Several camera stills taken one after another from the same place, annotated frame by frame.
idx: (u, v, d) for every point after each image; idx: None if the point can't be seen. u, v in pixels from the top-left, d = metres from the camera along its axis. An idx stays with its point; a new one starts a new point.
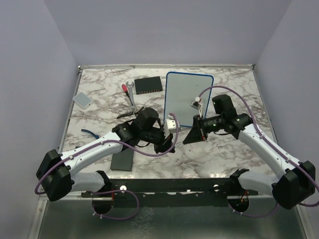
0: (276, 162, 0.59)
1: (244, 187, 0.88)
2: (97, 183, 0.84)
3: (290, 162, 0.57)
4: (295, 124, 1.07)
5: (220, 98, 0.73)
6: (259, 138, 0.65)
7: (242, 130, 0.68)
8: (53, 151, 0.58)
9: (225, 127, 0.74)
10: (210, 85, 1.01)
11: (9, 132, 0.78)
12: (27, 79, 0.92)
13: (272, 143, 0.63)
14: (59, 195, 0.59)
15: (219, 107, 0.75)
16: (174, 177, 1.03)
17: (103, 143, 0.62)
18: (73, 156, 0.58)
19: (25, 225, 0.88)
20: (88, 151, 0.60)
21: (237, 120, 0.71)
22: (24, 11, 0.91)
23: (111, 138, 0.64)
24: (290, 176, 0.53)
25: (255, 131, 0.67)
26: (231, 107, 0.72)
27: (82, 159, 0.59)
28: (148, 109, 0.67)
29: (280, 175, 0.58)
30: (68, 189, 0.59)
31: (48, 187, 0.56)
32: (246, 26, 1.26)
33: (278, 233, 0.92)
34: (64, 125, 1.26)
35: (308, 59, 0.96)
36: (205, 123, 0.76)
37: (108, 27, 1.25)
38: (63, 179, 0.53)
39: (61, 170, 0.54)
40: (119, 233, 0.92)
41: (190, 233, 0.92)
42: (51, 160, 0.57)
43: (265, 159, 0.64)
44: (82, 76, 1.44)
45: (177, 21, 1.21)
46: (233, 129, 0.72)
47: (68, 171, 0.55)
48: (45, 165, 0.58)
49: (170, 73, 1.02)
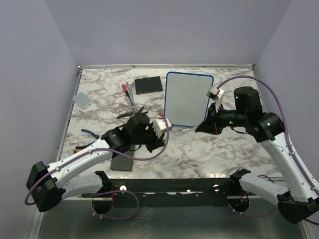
0: (299, 186, 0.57)
1: (243, 188, 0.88)
2: (95, 185, 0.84)
3: (315, 191, 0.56)
4: (295, 124, 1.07)
5: (246, 93, 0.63)
6: (288, 155, 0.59)
7: (271, 140, 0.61)
8: (40, 163, 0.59)
9: (248, 127, 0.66)
10: (210, 85, 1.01)
11: (10, 132, 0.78)
12: (28, 79, 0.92)
13: (300, 164, 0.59)
14: (49, 205, 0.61)
15: (242, 102, 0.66)
16: (174, 177, 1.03)
17: (91, 152, 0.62)
18: (59, 168, 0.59)
19: (25, 225, 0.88)
20: (76, 162, 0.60)
21: (267, 124, 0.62)
22: (23, 11, 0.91)
23: (101, 145, 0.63)
24: (312, 206, 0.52)
25: (285, 145, 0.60)
26: (257, 105, 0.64)
27: (69, 170, 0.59)
28: (139, 114, 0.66)
29: (298, 198, 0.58)
30: (57, 199, 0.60)
31: (37, 198, 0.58)
32: (245, 27, 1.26)
33: (278, 233, 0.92)
34: (64, 125, 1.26)
35: (309, 58, 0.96)
36: (221, 116, 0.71)
37: (108, 27, 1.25)
38: (49, 192, 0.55)
39: (48, 183, 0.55)
40: (119, 233, 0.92)
41: (191, 233, 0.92)
42: (38, 173, 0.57)
43: (285, 176, 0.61)
44: (82, 76, 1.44)
45: (177, 21, 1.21)
46: (259, 132, 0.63)
47: (54, 182, 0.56)
48: (33, 177, 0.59)
49: (170, 73, 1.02)
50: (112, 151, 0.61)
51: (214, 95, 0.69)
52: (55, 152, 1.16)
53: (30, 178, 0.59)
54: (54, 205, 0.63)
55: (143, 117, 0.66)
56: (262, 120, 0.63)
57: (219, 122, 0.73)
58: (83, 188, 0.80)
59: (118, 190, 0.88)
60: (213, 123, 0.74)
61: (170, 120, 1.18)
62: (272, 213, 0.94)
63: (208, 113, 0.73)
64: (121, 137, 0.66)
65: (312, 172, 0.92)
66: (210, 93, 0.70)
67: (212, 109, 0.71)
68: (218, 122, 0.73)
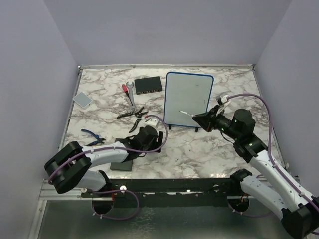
0: (288, 194, 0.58)
1: (243, 189, 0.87)
2: (98, 182, 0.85)
3: (303, 196, 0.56)
4: (295, 125, 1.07)
5: (244, 122, 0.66)
6: (272, 167, 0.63)
7: (254, 157, 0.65)
8: (74, 142, 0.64)
9: (236, 145, 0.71)
10: (210, 85, 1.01)
11: (9, 133, 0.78)
12: (27, 79, 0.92)
13: (285, 174, 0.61)
14: (66, 187, 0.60)
15: (238, 127, 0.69)
16: (174, 177, 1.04)
17: (115, 148, 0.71)
18: (93, 150, 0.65)
19: (25, 226, 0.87)
20: (103, 150, 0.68)
21: (250, 146, 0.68)
22: (23, 11, 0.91)
23: (120, 145, 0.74)
24: (303, 211, 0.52)
25: (268, 160, 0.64)
26: (248, 131, 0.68)
27: (99, 155, 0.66)
28: (149, 127, 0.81)
29: (292, 207, 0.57)
30: (77, 182, 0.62)
31: (64, 174, 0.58)
32: (245, 27, 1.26)
33: (277, 233, 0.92)
34: (64, 125, 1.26)
35: (308, 59, 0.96)
36: (217, 121, 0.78)
37: (108, 27, 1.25)
38: (85, 167, 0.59)
39: (82, 160, 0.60)
40: (118, 234, 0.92)
41: (191, 233, 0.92)
42: (72, 150, 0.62)
43: (276, 188, 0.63)
44: (82, 76, 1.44)
45: (177, 21, 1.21)
46: (244, 153, 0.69)
47: (88, 161, 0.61)
48: (65, 153, 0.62)
49: (170, 73, 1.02)
50: (127, 149, 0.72)
51: (221, 102, 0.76)
52: (55, 152, 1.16)
53: (60, 154, 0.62)
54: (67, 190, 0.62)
55: (152, 130, 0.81)
56: (248, 142, 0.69)
57: (213, 123, 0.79)
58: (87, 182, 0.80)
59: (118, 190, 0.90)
60: (208, 122, 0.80)
61: (171, 120, 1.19)
62: (271, 213, 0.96)
63: (207, 114, 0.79)
64: (132, 146, 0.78)
65: (312, 172, 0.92)
66: (219, 98, 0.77)
67: (213, 111, 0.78)
68: (212, 124, 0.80)
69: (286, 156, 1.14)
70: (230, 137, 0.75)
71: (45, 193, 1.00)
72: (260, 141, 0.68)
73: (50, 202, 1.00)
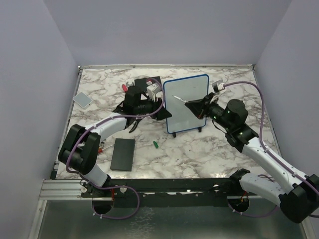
0: (282, 177, 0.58)
1: (243, 188, 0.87)
2: (101, 177, 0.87)
3: (296, 177, 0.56)
4: (295, 125, 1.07)
5: (237, 113, 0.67)
6: (264, 152, 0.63)
7: (245, 144, 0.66)
8: (76, 125, 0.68)
9: (228, 137, 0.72)
10: (207, 83, 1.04)
11: (9, 133, 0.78)
12: (27, 79, 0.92)
13: (277, 157, 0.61)
14: (86, 167, 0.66)
15: (231, 117, 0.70)
16: (174, 177, 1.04)
17: (113, 118, 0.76)
18: (95, 126, 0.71)
19: (25, 226, 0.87)
20: (103, 124, 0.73)
21: (240, 134, 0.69)
22: (23, 12, 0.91)
23: (116, 114, 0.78)
24: (298, 191, 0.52)
25: (259, 145, 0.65)
26: (242, 122, 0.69)
27: (103, 128, 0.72)
28: (131, 88, 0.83)
29: (287, 189, 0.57)
30: (94, 158, 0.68)
31: (81, 154, 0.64)
32: (245, 27, 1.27)
33: (277, 232, 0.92)
34: (64, 125, 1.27)
35: (309, 58, 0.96)
36: (211, 108, 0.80)
37: (108, 28, 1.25)
38: (96, 140, 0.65)
39: (90, 136, 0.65)
40: (119, 234, 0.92)
41: (190, 233, 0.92)
42: (77, 133, 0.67)
43: (271, 173, 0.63)
44: (82, 76, 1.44)
45: (177, 21, 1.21)
46: (237, 143, 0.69)
47: (95, 135, 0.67)
48: (73, 136, 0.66)
49: (167, 83, 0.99)
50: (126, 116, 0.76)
51: (219, 90, 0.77)
52: (55, 152, 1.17)
53: (68, 140, 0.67)
54: (90, 169, 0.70)
55: (134, 88, 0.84)
56: (239, 131, 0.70)
57: (206, 111, 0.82)
58: (96, 172, 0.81)
59: (117, 186, 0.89)
60: (201, 109, 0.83)
61: (174, 127, 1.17)
62: (271, 213, 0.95)
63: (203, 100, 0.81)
64: (126, 113, 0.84)
65: (311, 172, 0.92)
66: (215, 86, 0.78)
67: (208, 98, 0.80)
68: (206, 110, 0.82)
69: (286, 155, 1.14)
70: (223, 126, 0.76)
71: (45, 193, 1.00)
72: (250, 129, 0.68)
73: (50, 202, 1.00)
